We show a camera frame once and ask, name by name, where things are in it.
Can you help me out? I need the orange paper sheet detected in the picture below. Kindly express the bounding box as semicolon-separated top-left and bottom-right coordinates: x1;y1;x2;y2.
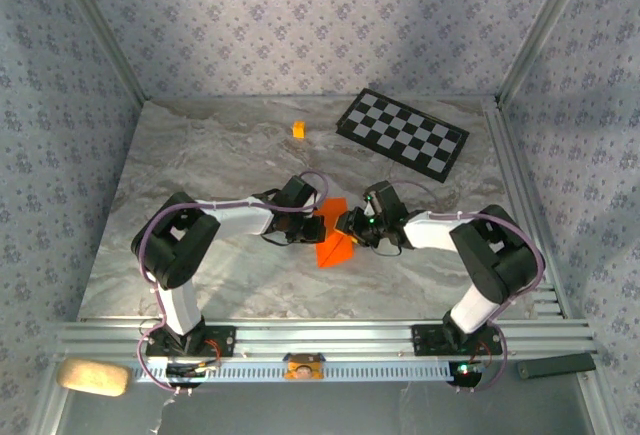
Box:
314;197;356;270

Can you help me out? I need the black white checkerboard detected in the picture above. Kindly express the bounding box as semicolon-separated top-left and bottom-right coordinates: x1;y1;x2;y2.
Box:
334;87;470;184

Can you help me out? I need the cartoon face sticker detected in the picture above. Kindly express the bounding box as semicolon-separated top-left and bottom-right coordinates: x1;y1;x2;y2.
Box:
282;352;325;381

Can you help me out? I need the black flat bar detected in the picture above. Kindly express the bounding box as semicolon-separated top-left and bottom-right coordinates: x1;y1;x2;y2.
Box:
516;352;597;380

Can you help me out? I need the beige sponge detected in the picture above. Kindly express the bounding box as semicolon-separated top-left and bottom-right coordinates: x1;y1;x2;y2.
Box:
56;357;131;397

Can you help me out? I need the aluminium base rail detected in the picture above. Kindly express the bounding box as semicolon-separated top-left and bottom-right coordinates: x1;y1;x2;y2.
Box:
54;319;599;361

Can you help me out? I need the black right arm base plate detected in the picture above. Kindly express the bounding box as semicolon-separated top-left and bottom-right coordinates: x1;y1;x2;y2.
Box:
410;323;504;357

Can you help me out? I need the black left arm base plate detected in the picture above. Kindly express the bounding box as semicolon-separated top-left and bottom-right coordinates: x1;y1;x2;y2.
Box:
145;325;237;358

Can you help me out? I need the white slotted cable duct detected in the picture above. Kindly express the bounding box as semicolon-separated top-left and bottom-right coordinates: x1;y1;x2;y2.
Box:
132;359;454;384

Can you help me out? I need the aluminium side rail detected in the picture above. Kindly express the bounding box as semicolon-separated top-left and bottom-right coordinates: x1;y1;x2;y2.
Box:
482;102;571;319

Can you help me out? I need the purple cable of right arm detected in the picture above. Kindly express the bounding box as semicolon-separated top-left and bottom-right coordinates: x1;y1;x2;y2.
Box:
387;180;545;396

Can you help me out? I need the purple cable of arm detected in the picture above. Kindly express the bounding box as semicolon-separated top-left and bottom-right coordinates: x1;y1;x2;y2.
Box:
387;180;545;396
137;170;330;399

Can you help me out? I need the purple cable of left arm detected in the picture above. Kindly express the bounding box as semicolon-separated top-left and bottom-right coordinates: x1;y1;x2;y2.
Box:
137;170;330;399

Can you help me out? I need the aluminium frame post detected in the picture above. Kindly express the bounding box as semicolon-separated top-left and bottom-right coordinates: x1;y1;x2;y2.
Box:
494;0;594;106

